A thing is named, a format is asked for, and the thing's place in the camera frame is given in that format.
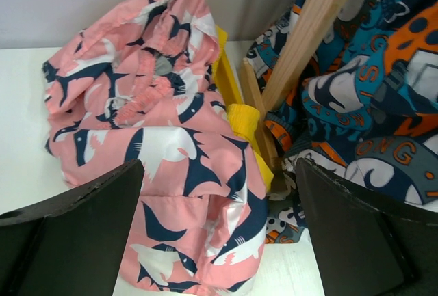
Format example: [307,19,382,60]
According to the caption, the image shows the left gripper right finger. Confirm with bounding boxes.
[295,158,437,295]

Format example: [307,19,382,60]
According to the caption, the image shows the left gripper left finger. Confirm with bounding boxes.
[1,160,143,295]

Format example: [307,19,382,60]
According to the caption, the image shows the yellow shorts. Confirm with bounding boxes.
[227,103,274,193]

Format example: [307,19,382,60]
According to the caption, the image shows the pink shark print shorts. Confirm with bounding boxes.
[42,0,268,295]

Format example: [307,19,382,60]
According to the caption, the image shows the multicolour patterned shorts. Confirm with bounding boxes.
[263,0,437,244]

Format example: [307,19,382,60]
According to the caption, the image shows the yellow plastic tray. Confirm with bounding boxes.
[212,25,244,106]

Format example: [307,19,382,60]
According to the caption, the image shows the wooden clothes rack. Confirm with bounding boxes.
[237,0,347,172]

